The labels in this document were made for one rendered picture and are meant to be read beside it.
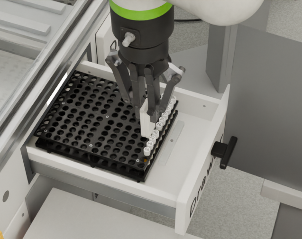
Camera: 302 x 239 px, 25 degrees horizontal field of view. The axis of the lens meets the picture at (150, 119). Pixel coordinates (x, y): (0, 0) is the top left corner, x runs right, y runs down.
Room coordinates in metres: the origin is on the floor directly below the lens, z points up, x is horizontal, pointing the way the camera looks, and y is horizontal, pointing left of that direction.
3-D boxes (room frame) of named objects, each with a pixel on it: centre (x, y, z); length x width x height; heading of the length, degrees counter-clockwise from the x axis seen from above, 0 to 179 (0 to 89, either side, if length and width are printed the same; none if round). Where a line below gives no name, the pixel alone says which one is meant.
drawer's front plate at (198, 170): (0.76, -0.10, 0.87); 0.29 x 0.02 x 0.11; 158
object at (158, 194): (0.84, 0.09, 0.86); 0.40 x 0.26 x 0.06; 68
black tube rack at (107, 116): (0.84, 0.08, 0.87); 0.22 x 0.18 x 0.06; 68
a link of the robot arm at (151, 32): (0.75, 0.01, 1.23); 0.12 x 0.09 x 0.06; 158
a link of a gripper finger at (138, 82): (0.76, 0.02, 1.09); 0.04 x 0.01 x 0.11; 158
